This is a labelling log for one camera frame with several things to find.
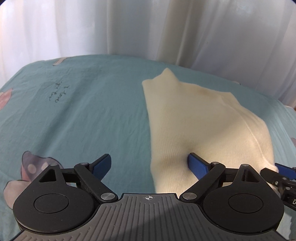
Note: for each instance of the white sheer curtain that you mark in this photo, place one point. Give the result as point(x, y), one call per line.
point(250, 42)

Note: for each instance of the cream knit garment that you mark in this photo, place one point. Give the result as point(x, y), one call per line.
point(186, 118)

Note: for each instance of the teal patterned bed sheet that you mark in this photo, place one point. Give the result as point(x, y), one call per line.
point(88, 106)

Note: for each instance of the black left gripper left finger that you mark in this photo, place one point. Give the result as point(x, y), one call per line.
point(90, 176)

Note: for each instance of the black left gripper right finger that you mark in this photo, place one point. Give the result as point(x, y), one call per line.
point(208, 175)

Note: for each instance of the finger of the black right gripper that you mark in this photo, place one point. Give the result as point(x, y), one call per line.
point(286, 171)

